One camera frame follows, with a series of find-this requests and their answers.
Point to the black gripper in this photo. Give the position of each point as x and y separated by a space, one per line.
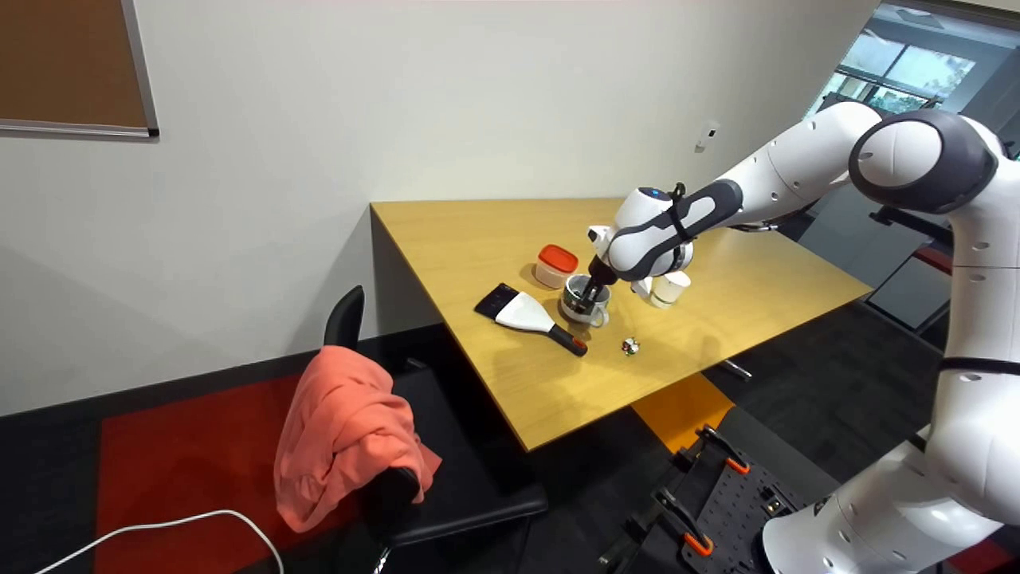
602 272

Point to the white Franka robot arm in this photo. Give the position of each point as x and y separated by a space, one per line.
959 424

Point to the plain white cup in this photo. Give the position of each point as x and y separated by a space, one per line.
670 287

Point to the red-lid plastic container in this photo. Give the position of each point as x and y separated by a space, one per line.
557 259

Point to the small wrapped candy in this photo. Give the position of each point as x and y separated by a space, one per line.
626 344
637 348

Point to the black office chair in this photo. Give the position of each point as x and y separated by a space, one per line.
457 480

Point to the black pegboard cart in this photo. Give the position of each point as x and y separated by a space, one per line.
734 512

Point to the coral pink cloth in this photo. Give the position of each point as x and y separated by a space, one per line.
351 435

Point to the glass window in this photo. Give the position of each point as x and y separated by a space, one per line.
902 68

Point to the cork pin board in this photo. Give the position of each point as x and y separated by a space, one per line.
66 60

